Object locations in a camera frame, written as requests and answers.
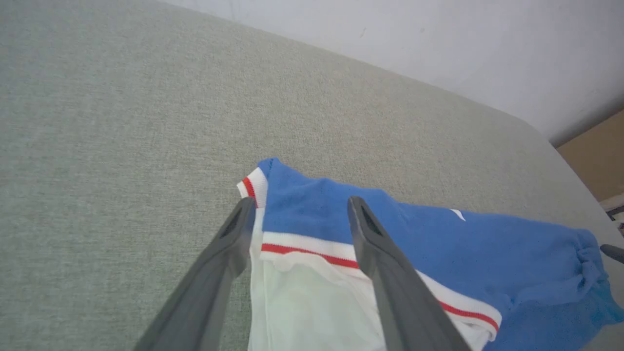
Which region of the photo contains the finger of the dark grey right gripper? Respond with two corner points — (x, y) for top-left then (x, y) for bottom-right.
(600, 244), (624, 265)

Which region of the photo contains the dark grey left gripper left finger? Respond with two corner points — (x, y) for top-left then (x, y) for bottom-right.
(134, 196), (257, 351)

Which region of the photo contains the brown cardboard box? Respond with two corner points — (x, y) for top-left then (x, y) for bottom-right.
(556, 109), (624, 203)

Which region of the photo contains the grey fabric sofa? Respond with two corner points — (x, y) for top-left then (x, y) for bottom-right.
(0, 0), (624, 351)

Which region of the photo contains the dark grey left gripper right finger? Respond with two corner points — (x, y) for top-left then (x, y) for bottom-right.
(347, 196), (471, 351)

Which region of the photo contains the blue white basketball jersey shirt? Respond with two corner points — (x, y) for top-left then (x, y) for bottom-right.
(237, 157), (624, 351)

